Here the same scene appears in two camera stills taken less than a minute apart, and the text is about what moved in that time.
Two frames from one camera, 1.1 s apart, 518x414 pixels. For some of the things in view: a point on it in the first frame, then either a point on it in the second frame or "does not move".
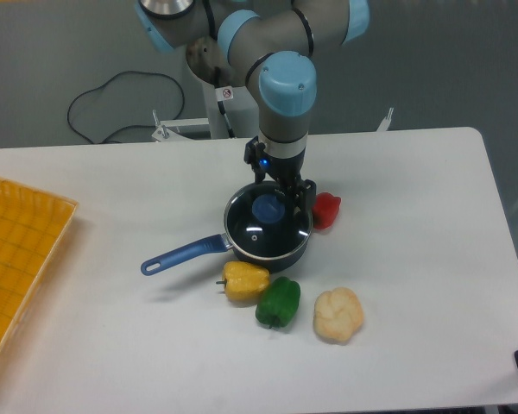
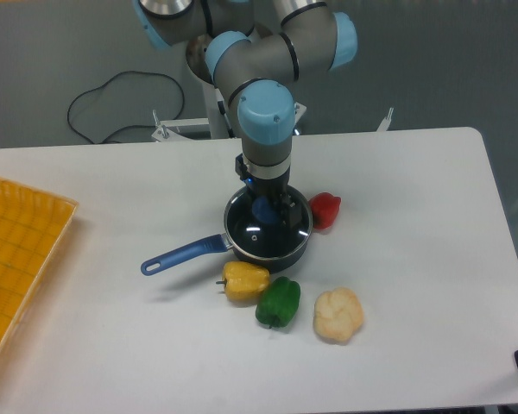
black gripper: (286, 172) to (289, 210)
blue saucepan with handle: (268, 230) does not move
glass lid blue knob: (260, 223) does not move
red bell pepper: (325, 210) does not move
